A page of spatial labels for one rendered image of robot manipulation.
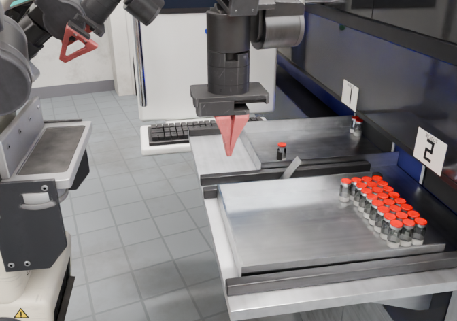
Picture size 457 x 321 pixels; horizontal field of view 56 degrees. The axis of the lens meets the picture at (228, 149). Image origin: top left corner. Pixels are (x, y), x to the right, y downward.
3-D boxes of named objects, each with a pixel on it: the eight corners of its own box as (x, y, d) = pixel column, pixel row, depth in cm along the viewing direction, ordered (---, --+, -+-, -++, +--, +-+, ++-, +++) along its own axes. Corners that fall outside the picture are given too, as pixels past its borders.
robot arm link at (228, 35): (200, 1, 56) (215, 5, 51) (248, -1, 58) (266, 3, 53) (201, 54, 59) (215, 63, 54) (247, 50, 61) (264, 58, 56)
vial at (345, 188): (346, 196, 90) (349, 177, 88) (351, 202, 88) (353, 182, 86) (336, 197, 90) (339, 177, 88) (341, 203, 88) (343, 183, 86)
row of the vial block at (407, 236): (366, 194, 91) (369, 175, 89) (413, 247, 75) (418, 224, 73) (356, 195, 90) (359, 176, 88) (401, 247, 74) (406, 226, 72)
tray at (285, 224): (369, 185, 95) (371, 171, 93) (441, 260, 71) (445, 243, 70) (217, 198, 90) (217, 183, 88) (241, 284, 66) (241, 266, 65)
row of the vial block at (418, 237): (376, 194, 91) (379, 174, 89) (425, 245, 75) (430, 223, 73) (366, 194, 91) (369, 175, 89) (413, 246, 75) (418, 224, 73)
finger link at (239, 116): (249, 163, 61) (250, 100, 57) (198, 167, 60) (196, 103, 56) (239, 144, 67) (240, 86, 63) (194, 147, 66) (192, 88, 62)
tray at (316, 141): (351, 126, 127) (352, 115, 126) (396, 164, 104) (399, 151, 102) (238, 133, 122) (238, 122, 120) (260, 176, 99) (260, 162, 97)
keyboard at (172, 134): (262, 121, 152) (262, 114, 151) (273, 136, 139) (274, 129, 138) (147, 129, 144) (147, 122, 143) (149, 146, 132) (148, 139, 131)
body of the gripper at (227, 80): (269, 107, 58) (272, 52, 55) (194, 111, 56) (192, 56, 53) (258, 93, 64) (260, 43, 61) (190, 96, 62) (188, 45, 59)
